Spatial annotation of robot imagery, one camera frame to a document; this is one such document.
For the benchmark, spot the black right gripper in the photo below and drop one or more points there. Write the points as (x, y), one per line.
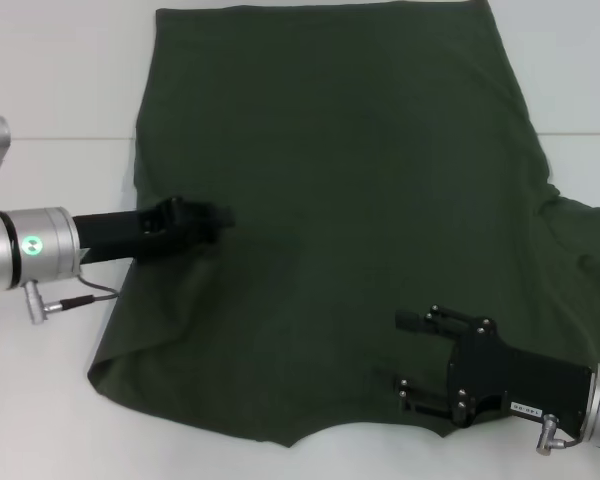
(525, 380)

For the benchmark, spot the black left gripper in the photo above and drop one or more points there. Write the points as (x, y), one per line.
(125, 235)

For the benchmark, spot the dark green t-shirt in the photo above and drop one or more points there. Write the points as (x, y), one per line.
(340, 175)

